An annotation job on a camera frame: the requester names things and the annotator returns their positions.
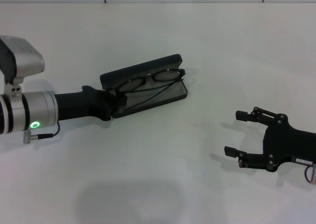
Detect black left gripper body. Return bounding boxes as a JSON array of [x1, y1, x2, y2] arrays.
[[54, 85, 117, 122]]

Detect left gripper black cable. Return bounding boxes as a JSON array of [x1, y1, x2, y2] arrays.
[[23, 121, 62, 144]]

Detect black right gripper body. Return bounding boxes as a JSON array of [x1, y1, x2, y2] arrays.
[[262, 113, 316, 173]]

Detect black glasses case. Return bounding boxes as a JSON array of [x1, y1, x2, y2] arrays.
[[100, 53, 189, 118]]

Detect black round glasses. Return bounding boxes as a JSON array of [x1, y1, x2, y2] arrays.
[[115, 68, 186, 111]]

